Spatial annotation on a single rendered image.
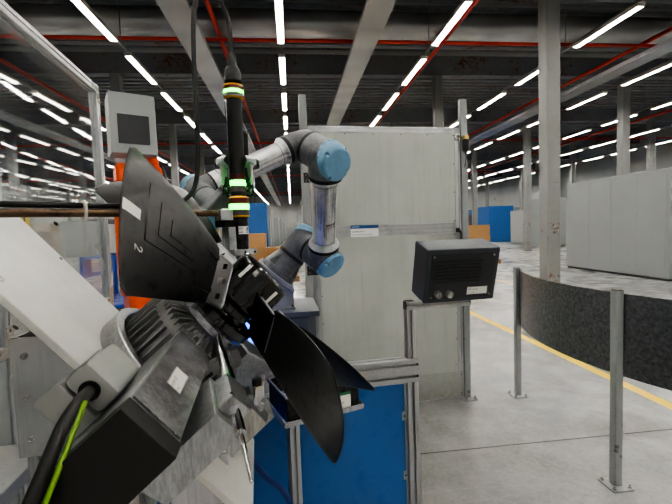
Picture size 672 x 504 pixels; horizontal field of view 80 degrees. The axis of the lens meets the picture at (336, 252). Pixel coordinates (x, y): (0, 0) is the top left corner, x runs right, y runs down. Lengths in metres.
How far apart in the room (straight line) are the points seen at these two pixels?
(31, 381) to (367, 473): 1.07
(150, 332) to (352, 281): 2.14
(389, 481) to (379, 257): 1.63
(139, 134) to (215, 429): 4.40
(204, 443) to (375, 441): 0.98
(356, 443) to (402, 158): 2.00
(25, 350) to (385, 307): 2.37
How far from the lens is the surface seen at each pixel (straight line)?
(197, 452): 0.60
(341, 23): 9.56
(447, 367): 3.20
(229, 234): 0.88
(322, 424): 0.67
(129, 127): 4.84
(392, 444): 1.53
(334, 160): 1.28
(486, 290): 1.47
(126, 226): 0.55
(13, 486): 1.05
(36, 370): 0.84
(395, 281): 2.90
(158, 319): 0.79
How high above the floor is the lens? 1.31
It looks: 4 degrees down
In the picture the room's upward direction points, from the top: 2 degrees counter-clockwise
